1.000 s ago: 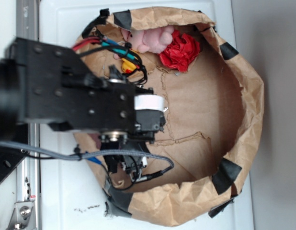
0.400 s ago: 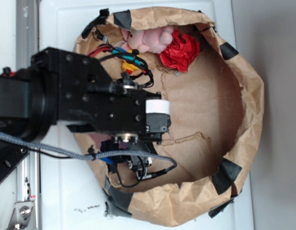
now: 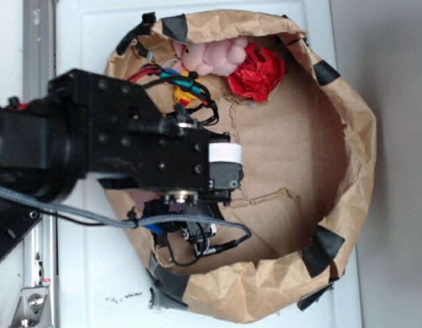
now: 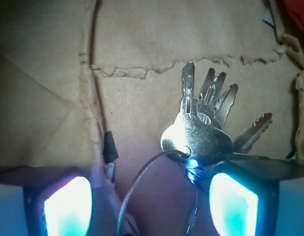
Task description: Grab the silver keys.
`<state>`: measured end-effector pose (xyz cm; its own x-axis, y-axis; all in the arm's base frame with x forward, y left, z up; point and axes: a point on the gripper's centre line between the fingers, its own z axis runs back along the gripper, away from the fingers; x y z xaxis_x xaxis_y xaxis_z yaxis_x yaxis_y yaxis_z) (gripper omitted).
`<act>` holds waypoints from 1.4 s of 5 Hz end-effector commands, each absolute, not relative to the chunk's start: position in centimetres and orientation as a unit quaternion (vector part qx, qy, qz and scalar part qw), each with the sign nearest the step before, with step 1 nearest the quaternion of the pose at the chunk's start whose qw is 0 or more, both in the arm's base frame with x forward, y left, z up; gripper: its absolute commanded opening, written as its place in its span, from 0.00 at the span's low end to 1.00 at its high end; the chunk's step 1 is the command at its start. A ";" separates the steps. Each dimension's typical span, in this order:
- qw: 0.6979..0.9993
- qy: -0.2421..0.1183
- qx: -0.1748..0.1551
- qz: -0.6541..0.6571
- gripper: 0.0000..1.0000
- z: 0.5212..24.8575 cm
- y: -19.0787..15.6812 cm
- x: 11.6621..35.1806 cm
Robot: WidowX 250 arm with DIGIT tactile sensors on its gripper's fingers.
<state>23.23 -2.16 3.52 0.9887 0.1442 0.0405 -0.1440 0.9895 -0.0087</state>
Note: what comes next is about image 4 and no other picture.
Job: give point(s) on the silver key bunch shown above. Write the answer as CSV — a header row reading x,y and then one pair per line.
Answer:
x,y
196,139

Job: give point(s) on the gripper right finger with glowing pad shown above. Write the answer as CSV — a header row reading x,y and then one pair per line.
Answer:
x,y
255,196

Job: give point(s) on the red crumpled paper flower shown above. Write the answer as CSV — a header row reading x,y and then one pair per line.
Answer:
x,y
295,9

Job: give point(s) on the brown paper bag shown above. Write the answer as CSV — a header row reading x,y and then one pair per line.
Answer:
x,y
94,83

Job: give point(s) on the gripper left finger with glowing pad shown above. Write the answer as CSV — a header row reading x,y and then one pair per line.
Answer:
x,y
44,201

